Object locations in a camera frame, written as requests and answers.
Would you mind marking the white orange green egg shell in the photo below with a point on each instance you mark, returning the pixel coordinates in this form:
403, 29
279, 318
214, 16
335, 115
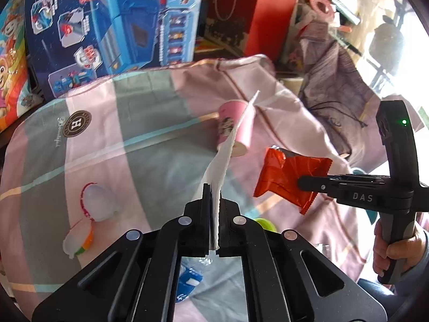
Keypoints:
79, 238

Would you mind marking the clear plastic water bottle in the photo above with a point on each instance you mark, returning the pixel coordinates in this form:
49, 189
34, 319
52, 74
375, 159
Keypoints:
192, 271

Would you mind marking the person's right hand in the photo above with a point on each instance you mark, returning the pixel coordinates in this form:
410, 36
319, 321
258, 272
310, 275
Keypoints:
414, 251

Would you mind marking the blue toy truck box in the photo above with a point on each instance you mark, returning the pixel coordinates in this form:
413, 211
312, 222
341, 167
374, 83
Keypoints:
73, 42

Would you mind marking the red gift bag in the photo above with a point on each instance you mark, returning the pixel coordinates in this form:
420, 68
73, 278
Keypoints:
249, 27

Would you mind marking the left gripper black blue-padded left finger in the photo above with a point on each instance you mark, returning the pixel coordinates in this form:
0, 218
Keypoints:
134, 279

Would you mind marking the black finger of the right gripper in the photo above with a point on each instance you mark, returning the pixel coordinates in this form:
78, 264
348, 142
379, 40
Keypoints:
329, 185

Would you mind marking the pink paper cup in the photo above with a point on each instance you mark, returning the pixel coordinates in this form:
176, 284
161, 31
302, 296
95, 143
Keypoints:
228, 116

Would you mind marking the pink grey plaid cloth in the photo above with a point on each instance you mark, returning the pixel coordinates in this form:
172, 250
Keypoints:
148, 137

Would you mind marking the grey purple garment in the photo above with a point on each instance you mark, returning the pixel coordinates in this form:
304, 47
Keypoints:
334, 92

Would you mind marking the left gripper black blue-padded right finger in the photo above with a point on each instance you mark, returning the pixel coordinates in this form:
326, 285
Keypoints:
286, 278

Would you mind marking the red plastic wrapper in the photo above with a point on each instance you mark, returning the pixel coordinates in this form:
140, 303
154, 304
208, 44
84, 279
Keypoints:
281, 171

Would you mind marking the lime green plastic lid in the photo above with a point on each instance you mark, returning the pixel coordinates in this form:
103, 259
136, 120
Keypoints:
266, 224

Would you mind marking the colourful cartoon toy box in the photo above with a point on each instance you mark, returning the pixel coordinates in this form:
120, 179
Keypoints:
16, 95

